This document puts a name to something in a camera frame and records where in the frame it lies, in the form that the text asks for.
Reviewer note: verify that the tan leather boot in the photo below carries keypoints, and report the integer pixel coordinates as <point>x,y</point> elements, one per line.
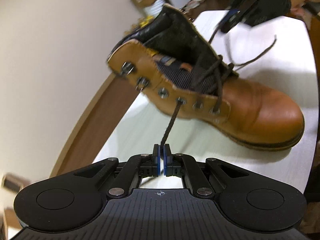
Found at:
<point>134,61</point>

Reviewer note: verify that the white pedal trash bin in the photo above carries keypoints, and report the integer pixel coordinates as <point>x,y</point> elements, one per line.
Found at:
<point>14,183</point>

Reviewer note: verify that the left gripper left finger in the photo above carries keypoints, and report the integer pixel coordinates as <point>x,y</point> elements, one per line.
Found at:
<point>129,174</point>

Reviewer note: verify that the white plastic bucket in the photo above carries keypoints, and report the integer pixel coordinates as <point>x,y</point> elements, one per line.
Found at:
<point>154,9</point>

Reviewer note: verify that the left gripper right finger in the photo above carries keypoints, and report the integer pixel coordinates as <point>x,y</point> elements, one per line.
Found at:
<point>189,170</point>

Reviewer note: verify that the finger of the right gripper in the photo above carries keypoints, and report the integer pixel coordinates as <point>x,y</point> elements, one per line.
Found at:
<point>229,20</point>

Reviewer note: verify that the dark brown shoelace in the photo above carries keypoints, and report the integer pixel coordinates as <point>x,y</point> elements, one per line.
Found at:
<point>241,109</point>

